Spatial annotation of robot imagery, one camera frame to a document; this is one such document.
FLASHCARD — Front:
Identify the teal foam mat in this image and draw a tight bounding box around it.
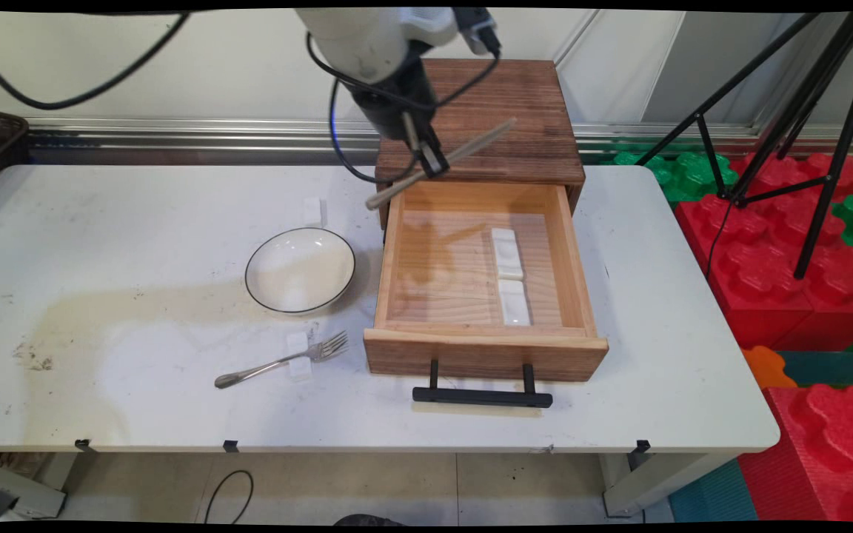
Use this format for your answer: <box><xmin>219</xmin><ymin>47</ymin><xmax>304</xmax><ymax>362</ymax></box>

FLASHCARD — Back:
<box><xmin>669</xmin><ymin>459</ymin><xmax>759</xmax><ymax>523</ymax></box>

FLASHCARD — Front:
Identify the silver table knife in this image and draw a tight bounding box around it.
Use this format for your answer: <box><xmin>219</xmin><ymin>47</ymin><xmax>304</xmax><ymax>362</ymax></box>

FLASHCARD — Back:
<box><xmin>365</xmin><ymin>117</ymin><xmax>518</xmax><ymax>211</ymax></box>

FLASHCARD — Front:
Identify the orange foam piece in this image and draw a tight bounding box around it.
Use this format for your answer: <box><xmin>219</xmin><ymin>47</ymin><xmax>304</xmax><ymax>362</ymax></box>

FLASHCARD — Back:
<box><xmin>741</xmin><ymin>346</ymin><xmax>797</xmax><ymax>391</ymax></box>

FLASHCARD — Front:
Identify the blue black gripper cable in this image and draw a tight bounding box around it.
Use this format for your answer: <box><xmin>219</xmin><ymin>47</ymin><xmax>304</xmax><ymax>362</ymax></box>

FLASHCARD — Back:
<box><xmin>328</xmin><ymin>77</ymin><xmax>421</xmax><ymax>185</ymax></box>

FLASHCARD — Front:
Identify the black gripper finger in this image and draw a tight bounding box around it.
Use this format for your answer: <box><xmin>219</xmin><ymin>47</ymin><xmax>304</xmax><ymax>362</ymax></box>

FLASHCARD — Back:
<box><xmin>401</xmin><ymin>110</ymin><xmax>429</xmax><ymax>178</ymax></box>
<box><xmin>420</xmin><ymin>127</ymin><xmax>452</xmax><ymax>179</ymax></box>

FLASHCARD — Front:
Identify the white ceramic cutlery rest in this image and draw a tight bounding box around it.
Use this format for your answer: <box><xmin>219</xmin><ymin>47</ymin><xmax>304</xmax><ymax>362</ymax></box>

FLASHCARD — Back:
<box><xmin>491</xmin><ymin>228</ymin><xmax>525</xmax><ymax>281</ymax></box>
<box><xmin>498</xmin><ymin>279</ymin><xmax>532</xmax><ymax>327</ymax></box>

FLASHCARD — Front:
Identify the white bowl with black rim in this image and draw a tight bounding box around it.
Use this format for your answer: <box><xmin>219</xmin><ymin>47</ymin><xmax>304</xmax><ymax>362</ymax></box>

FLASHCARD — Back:
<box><xmin>244</xmin><ymin>227</ymin><xmax>358</xmax><ymax>315</ymax></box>

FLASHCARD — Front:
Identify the large red foam block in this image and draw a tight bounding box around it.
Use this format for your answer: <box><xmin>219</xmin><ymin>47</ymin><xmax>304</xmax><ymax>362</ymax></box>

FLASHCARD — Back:
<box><xmin>675</xmin><ymin>194</ymin><xmax>853</xmax><ymax>352</ymax></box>

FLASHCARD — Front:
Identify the white table leg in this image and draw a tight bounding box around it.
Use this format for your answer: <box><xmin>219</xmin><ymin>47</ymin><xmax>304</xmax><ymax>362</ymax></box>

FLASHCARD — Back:
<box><xmin>601</xmin><ymin>450</ymin><xmax>738</xmax><ymax>517</ymax></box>

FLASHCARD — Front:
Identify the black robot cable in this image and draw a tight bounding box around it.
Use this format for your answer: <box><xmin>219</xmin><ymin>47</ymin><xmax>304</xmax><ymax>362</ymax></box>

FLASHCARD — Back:
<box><xmin>0</xmin><ymin>10</ymin><xmax>504</xmax><ymax>113</ymax></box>

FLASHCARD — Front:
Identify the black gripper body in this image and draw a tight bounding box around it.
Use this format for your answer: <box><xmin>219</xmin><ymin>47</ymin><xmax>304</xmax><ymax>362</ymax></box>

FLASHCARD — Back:
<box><xmin>349</xmin><ymin>61</ymin><xmax>440</xmax><ymax>145</ymax></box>

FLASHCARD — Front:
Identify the dark brown wooden cabinet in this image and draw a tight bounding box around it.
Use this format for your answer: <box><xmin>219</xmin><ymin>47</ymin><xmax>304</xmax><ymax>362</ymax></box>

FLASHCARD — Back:
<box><xmin>375</xmin><ymin>58</ymin><xmax>586</xmax><ymax>230</ymax></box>

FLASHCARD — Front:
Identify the silver fork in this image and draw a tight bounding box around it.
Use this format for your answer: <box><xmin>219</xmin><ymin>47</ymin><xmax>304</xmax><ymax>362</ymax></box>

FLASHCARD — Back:
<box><xmin>214</xmin><ymin>331</ymin><xmax>349</xmax><ymax>389</ymax></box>

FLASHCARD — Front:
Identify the grey metal base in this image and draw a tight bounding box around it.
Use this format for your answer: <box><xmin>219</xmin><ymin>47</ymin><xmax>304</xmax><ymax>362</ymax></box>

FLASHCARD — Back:
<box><xmin>0</xmin><ymin>457</ymin><xmax>67</xmax><ymax>522</ymax></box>

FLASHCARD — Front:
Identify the black floor cable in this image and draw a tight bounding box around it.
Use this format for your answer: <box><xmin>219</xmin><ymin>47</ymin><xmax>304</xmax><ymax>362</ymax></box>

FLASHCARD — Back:
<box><xmin>204</xmin><ymin>470</ymin><xmax>255</xmax><ymax>525</ymax></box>

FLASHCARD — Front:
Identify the light wooden drawer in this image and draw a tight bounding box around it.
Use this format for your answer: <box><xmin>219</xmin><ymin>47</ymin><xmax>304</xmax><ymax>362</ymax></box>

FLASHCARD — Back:
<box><xmin>364</xmin><ymin>180</ymin><xmax>609</xmax><ymax>383</ymax></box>

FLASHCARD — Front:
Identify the black tripod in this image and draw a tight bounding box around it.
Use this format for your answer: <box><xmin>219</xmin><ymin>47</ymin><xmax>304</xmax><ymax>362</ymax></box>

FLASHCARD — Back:
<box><xmin>634</xmin><ymin>10</ymin><xmax>853</xmax><ymax>281</ymax></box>

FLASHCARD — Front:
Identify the black drawer handle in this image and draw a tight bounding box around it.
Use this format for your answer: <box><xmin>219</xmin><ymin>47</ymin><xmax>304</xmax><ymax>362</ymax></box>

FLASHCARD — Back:
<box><xmin>412</xmin><ymin>361</ymin><xmax>554</xmax><ymax>409</ymax></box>

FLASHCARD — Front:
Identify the aluminium wall rail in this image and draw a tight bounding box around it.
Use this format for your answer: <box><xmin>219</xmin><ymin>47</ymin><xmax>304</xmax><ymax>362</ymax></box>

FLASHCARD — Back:
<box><xmin>27</xmin><ymin>117</ymin><xmax>853</xmax><ymax>165</ymax></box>

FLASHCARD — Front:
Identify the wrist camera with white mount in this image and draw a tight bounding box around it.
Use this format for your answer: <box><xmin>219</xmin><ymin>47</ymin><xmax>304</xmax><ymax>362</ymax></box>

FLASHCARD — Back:
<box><xmin>404</xmin><ymin>9</ymin><xmax>504</xmax><ymax>58</ymax></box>

